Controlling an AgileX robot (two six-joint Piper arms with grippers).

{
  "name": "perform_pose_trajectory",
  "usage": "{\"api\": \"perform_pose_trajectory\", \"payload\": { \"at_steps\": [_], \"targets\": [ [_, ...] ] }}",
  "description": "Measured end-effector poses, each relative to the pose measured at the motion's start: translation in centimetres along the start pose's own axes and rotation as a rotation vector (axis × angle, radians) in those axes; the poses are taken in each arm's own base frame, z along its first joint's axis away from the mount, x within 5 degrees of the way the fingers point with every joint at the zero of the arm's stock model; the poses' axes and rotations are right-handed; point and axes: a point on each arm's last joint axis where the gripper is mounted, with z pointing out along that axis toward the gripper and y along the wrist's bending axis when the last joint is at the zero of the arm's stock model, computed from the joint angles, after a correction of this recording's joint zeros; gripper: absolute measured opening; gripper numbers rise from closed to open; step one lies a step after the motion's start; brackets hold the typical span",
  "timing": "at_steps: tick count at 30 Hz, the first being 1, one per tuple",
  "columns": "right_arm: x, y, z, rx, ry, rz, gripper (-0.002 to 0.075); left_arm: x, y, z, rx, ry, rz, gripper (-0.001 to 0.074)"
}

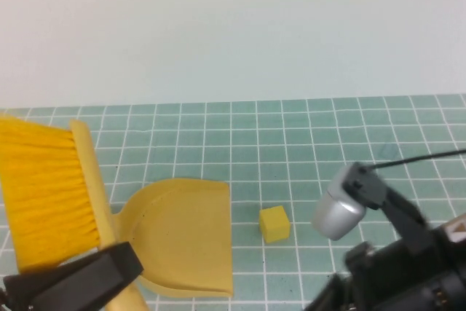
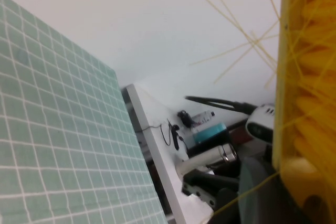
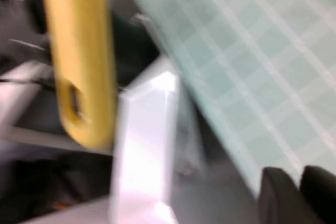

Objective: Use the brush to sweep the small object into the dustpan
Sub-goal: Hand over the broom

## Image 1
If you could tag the yellow bristle hand brush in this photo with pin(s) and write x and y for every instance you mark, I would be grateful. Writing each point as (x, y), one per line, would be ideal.
(43, 187)

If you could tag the yellow plastic dustpan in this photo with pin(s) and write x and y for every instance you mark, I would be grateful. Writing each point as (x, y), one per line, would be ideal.
(189, 238)

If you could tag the small yellow foam cube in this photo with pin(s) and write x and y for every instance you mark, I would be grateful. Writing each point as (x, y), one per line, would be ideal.
(273, 225)

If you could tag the green tile-pattern table mat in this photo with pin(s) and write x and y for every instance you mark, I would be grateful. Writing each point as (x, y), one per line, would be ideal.
(327, 136)

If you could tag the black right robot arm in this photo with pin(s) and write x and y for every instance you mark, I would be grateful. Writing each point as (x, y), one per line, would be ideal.
(457, 274)

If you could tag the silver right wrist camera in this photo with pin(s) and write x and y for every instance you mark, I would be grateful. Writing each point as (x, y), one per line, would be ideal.
(338, 216)

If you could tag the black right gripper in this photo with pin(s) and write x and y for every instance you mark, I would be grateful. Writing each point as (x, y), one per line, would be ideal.
(393, 278)

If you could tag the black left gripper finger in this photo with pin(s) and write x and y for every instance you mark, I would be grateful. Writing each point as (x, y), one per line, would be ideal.
(80, 278)

